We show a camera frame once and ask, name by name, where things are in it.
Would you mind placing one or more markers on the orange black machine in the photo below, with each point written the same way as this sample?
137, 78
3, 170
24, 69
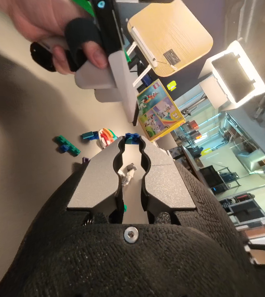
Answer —
192, 128

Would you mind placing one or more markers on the teal and blue lego piece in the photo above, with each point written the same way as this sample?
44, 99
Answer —
89, 135

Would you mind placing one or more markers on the large dark monitor screen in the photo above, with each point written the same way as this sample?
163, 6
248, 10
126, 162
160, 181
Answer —
186, 76

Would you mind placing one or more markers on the round rainbow lego disc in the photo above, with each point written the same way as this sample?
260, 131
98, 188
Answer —
105, 138

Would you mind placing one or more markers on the person's left hand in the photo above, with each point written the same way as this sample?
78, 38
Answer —
42, 18

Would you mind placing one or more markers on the yellow-green sticker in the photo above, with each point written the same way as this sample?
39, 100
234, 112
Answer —
171, 85

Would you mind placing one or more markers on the small blue white item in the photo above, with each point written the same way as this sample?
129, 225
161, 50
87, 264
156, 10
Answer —
145, 80

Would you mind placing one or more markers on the yellow lego set box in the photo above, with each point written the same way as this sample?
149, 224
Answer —
158, 111

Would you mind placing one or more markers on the white lego piece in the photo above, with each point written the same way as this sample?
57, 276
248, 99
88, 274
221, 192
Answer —
129, 172

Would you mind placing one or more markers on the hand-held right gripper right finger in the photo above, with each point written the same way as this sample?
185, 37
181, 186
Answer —
167, 185

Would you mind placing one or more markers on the wooden book stand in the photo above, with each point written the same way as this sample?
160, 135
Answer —
172, 30

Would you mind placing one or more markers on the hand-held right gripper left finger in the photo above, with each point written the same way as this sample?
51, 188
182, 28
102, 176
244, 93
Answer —
95, 181

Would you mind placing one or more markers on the black light stand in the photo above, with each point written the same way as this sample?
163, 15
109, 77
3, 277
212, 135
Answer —
192, 105

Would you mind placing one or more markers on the green plastic bin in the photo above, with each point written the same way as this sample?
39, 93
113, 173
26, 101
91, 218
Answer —
83, 5

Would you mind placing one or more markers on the black framed equipment case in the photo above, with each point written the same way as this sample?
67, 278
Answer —
248, 212

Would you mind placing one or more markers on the blue lego brick teal slope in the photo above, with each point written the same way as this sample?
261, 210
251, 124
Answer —
132, 137

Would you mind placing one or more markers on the green lego plate piece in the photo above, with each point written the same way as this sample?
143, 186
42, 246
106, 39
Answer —
68, 145

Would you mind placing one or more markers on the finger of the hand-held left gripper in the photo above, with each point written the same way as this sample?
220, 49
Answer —
125, 81

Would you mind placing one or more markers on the white studio light panel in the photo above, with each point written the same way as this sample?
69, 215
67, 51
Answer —
234, 74

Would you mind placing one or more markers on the purple lego brick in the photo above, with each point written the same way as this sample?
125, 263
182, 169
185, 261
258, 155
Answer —
86, 160

